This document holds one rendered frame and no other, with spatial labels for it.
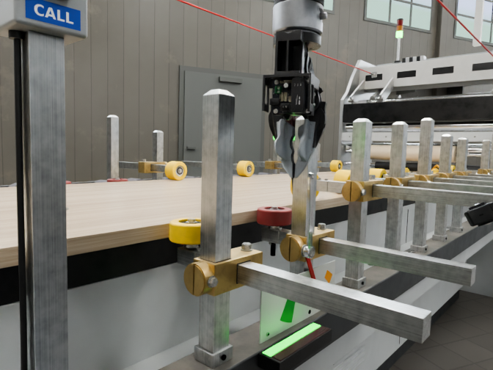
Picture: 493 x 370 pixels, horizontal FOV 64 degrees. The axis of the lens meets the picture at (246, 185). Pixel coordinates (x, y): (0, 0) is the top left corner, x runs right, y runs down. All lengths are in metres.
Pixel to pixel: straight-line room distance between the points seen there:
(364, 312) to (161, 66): 5.38
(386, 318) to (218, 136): 0.33
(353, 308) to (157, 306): 0.44
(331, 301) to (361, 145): 0.54
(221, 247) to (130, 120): 5.02
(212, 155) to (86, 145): 4.97
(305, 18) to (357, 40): 6.74
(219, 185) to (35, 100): 0.28
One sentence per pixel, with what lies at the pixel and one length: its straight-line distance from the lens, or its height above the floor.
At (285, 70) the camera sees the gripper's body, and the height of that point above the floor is 1.16.
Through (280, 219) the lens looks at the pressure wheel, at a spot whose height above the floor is 0.89.
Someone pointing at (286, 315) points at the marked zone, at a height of 0.73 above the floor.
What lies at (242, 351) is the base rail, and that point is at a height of 0.70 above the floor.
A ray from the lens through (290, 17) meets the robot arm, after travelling 0.61.
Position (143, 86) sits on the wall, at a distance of 5.66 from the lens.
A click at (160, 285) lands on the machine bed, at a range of 0.84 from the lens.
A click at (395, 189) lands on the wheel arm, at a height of 0.95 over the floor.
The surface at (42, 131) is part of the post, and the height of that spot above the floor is 1.05.
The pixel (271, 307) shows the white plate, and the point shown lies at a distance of 0.75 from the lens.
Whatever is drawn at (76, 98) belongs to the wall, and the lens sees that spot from 5.56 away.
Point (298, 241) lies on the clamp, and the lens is 0.79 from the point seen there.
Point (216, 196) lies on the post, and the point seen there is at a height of 0.97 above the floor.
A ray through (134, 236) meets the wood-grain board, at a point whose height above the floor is 0.89.
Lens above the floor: 1.04
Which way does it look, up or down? 5 degrees down
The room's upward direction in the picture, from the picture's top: 2 degrees clockwise
